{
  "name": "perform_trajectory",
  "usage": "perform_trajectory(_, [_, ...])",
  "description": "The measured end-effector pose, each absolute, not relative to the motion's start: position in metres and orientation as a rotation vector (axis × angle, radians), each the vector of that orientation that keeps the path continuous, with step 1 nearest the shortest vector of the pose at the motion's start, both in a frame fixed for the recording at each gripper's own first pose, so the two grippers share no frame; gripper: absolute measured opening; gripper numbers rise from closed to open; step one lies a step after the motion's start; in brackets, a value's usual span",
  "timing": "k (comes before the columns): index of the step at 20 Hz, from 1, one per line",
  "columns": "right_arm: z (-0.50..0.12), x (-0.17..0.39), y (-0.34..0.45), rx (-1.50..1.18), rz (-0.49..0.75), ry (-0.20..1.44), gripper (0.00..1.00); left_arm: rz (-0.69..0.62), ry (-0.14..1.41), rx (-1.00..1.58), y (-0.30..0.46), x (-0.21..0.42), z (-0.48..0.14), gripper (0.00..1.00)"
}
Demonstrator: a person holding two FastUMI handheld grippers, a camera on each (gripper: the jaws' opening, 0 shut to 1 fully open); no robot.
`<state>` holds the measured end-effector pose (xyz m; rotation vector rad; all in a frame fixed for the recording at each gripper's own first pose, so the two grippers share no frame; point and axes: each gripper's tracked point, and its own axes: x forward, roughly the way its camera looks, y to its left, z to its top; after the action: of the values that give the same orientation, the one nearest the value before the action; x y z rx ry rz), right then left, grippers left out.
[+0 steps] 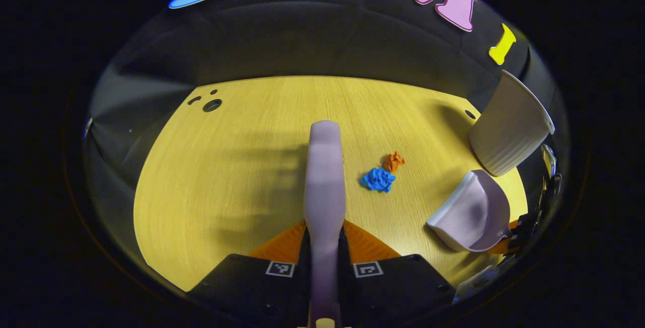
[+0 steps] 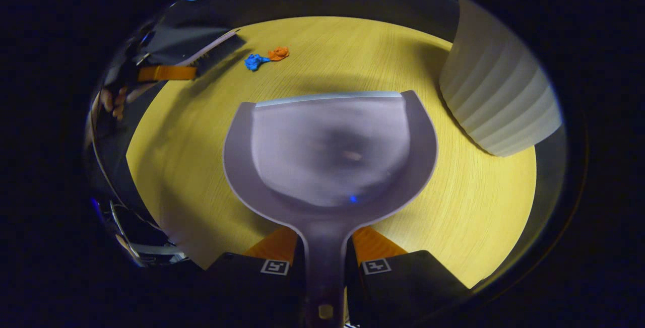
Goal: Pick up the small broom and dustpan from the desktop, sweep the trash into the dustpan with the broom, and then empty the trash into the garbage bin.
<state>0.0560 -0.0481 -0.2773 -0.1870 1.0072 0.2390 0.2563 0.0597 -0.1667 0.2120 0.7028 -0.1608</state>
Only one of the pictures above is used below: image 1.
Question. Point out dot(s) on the pink dustpan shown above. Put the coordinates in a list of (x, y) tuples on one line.
[(473, 217)]

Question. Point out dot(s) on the silver cloth clip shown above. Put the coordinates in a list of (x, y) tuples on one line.
[(88, 127)]

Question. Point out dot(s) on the black backdrop cloth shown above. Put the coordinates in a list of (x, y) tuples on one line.
[(302, 36)]

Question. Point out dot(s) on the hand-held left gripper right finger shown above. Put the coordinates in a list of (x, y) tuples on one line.
[(345, 277)]

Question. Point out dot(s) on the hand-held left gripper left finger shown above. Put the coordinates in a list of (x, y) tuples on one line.
[(303, 277)]

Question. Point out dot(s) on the small pink broom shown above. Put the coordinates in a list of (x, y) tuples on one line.
[(325, 192)]

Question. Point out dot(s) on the blue paper trash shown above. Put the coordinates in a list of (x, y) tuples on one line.
[(378, 180)]

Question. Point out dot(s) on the white ribbed garbage bin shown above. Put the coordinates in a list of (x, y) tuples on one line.
[(506, 129)]

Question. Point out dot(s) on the orange paper trash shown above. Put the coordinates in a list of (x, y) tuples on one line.
[(393, 161)]

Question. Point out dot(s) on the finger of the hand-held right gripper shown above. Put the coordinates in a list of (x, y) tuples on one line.
[(500, 248), (514, 224)]

